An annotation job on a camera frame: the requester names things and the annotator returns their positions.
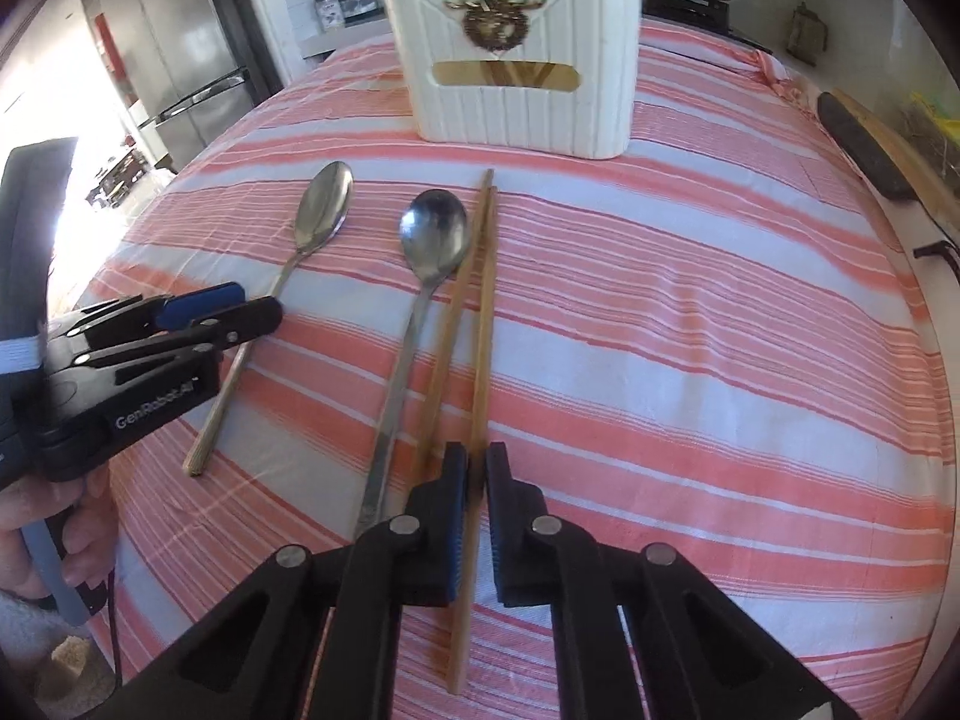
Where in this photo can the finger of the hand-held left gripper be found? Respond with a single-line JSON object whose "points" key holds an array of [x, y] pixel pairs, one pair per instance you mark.
{"points": [[202, 307], [255, 319]]}

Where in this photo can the dark glass kettle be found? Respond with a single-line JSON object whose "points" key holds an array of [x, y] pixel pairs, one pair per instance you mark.
{"points": [[808, 34]]}

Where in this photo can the red cloth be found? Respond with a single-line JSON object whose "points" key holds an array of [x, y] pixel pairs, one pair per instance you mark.
{"points": [[110, 56]]}

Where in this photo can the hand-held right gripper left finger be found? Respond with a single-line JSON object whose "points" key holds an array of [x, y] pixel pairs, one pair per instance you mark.
{"points": [[454, 525]]}

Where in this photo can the wooden cutting board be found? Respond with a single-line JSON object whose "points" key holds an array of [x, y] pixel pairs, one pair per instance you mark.
{"points": [[911, 150]]}

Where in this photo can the white utensil holder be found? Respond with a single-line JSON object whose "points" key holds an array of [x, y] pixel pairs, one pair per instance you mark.
{"points": [[600, 90]]}

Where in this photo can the wooden chopstick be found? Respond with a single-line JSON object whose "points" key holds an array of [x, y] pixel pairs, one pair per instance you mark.
{"points": [[460, 300], [484, 315]]}

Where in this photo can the metal spoon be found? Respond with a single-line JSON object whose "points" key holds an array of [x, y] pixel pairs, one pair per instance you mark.
{"points": [[326, 199], [435, 229]]}

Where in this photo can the black gas stove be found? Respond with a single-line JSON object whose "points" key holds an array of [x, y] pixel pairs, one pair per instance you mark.
{"points": [[690, 11]]}

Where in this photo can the white fuzzy cloth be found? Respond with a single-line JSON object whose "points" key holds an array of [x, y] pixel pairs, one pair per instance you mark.
{"points": [[30, 637]]}

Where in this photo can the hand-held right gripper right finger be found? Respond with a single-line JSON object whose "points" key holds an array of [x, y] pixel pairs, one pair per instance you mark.
{"points": [[499, 525]]}

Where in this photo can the low wooden table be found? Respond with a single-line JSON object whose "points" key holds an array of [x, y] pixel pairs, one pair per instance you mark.
{"points": [[116, 180]]}

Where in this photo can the grey refrigerator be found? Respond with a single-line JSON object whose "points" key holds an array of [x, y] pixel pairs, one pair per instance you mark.
{"points": [[172, 30]]}

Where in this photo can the spice jar set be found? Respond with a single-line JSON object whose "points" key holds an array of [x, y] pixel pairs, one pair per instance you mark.
{"points": [[349, 7]]}

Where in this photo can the person's left hand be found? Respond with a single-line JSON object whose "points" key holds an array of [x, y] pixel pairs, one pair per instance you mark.
{"points": [[88, 540]]}

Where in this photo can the pink white striped tablecloth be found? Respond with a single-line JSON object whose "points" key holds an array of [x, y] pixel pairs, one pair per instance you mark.
{"points": [[675, 315]]}

